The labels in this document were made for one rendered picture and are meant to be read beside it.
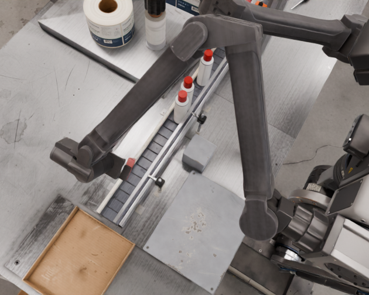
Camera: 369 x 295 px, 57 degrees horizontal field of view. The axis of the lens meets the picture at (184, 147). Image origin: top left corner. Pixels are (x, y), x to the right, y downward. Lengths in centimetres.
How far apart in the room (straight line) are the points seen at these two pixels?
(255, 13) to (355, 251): 53
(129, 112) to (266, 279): 145
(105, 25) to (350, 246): 117
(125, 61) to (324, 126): 159
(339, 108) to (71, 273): 213
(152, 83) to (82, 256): 82
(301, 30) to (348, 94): 198
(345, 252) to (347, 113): 209
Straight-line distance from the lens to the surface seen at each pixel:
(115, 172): 95
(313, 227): 72
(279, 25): 85
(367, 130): 85
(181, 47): 61
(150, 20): 143
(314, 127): 259
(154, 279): 131
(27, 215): 142
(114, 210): 130
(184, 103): 124
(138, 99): 71
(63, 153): 89
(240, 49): 61
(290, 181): 238
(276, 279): 200
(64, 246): 136
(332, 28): 94
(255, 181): 69
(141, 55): 155
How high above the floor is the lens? 214
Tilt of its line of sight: 69 degrees down
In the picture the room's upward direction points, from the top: 11 degrees clockwise
